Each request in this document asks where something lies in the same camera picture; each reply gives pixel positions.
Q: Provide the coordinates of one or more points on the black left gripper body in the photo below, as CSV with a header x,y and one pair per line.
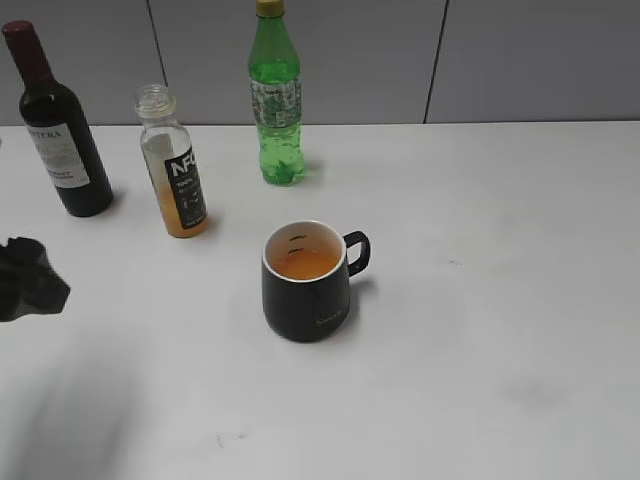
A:
x,y
29,284

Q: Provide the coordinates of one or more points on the dark red wine bottle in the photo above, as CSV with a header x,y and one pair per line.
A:
x,y
58,127

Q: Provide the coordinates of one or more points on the green plastic soda bottle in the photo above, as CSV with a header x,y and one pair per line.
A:
x,y
274,70

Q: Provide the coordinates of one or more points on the black ceramic mug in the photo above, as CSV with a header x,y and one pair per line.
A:
x,y
306,267

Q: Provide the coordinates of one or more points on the NFC orange juice bottle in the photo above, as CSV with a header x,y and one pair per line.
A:
x,y
171,163

